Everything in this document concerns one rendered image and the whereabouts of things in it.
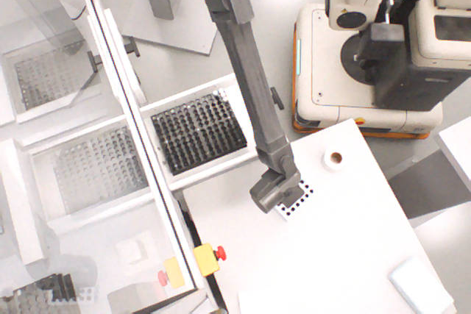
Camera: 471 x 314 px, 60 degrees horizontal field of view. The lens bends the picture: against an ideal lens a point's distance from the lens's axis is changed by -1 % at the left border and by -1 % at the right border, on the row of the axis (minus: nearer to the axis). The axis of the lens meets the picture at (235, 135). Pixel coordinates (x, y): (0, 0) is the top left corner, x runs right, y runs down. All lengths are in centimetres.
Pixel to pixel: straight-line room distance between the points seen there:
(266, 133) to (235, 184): 36
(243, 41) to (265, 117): 17
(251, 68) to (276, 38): 148
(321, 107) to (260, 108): 100
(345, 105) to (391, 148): 42
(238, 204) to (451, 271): 126
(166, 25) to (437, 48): 142
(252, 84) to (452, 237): 157
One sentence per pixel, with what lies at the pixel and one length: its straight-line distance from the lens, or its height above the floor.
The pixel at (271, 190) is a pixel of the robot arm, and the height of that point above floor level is 102.
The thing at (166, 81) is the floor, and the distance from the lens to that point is 222.
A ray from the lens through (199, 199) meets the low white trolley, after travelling 123.
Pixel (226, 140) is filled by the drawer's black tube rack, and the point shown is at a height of 90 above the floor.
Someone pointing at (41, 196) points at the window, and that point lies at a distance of 29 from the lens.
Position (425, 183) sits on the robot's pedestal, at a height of 43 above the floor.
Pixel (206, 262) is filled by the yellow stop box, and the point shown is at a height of 91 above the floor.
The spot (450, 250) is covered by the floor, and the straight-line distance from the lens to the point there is 221.
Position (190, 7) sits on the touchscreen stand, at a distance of 240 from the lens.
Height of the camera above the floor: 197
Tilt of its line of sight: 72 degrees down
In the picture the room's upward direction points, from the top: straight up
